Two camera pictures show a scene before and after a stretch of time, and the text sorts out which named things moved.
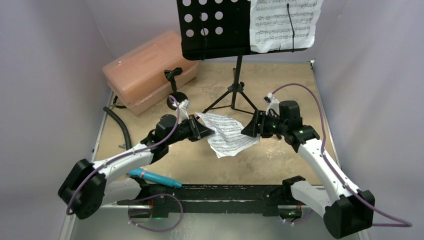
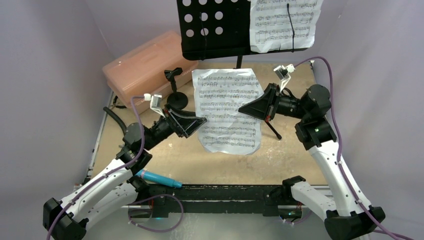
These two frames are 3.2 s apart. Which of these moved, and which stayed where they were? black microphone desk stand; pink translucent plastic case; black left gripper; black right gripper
Moved: black right gripper; black left gripper
Stayed: pink translucent plastic case; black microphone desk stand
